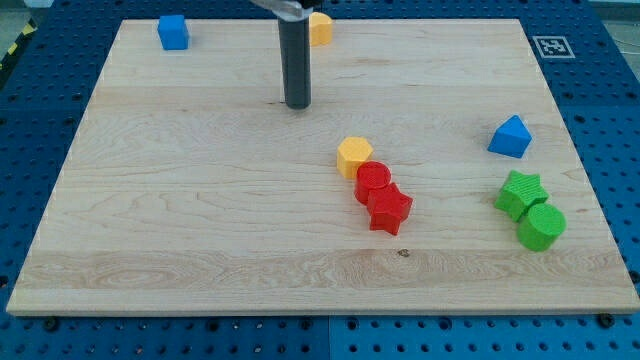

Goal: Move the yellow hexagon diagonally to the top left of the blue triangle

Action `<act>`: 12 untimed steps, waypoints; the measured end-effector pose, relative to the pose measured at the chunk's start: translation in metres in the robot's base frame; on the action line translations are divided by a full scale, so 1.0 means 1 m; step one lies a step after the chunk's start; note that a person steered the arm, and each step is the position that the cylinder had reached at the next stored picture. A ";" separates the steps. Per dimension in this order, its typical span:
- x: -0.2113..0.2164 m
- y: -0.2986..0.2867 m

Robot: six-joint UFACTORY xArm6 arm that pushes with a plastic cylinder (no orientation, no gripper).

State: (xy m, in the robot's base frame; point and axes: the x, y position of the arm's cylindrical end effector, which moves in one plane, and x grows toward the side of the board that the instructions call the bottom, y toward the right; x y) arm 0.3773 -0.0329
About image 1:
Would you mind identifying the yellow hexagon block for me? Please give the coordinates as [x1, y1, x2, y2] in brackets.
[336, 136, 374, 179]

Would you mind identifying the blue triangle block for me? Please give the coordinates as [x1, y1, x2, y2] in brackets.
[487, 115, 532, 158]

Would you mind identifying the red cylinder block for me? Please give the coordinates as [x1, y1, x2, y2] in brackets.
[354, 161, 391, 205]

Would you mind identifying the red star block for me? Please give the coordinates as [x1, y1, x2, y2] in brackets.
[367, 182, 413, 236]

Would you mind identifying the light wooden board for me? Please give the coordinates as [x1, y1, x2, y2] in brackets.
[7, 19, 639, 317]

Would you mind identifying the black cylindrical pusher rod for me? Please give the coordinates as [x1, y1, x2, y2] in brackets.
[278, 19, 311, 110]

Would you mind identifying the yellow rounded block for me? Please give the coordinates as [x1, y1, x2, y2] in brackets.
[309, 12, 333, 47]

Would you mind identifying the green star block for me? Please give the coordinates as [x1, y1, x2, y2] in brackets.
[494, 170, 549, 222]

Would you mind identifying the blue cube block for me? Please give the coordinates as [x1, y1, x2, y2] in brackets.
[157, 15, 190, 51]

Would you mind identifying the green cylinder block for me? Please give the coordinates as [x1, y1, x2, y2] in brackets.
[516, 203, 567, 252]

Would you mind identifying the white fiducial marker tag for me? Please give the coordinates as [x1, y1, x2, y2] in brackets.
[532, 35, 575, 59]

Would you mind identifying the silver rod mount clamp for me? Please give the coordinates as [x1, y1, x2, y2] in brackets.
[250, 0, 323, 22]

